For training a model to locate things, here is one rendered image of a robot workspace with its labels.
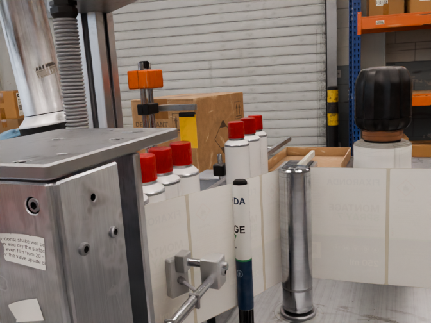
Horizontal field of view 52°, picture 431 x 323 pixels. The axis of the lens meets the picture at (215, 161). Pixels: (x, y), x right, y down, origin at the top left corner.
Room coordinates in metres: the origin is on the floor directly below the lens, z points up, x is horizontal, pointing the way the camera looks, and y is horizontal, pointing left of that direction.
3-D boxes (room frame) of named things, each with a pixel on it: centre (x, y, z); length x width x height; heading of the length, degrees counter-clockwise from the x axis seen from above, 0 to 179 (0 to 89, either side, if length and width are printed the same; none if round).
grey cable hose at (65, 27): (0.60, 0.18, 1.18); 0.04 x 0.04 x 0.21
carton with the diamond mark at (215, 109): (1.46, 0.07, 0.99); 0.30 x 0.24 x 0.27; 148
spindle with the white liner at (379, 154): (0.68, -0.26, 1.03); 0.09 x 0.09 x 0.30
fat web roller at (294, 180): (0.51, -0.09, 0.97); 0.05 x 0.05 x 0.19
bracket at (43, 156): (0.29, 0.10, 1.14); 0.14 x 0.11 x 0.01; 157
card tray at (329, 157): (1.63, -0.36, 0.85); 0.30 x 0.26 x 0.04; 157
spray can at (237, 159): (0.90, -0.05, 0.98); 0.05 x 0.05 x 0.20
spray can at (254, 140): (0.96, -0.08, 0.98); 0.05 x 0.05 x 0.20
